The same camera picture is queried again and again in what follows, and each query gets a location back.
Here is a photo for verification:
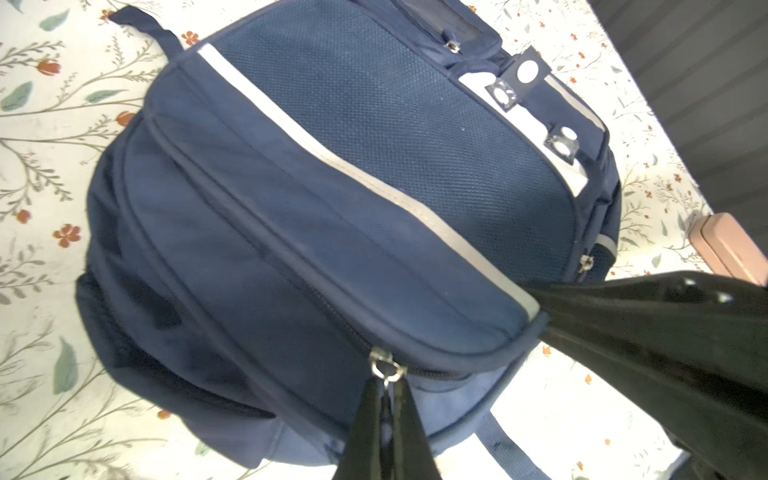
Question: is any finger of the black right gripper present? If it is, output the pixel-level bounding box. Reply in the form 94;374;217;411
524;271;767;479

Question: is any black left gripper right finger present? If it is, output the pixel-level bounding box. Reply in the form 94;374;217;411
389;378;442;480

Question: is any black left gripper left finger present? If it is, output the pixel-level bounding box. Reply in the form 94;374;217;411
333;377;387;480

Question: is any navy blue backpack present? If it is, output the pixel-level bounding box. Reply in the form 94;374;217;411
76;1;621;479

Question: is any pink glasses case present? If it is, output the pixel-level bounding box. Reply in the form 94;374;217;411
689;213;767;287

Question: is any floral table mat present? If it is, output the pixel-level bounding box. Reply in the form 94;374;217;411
1;1;711;479

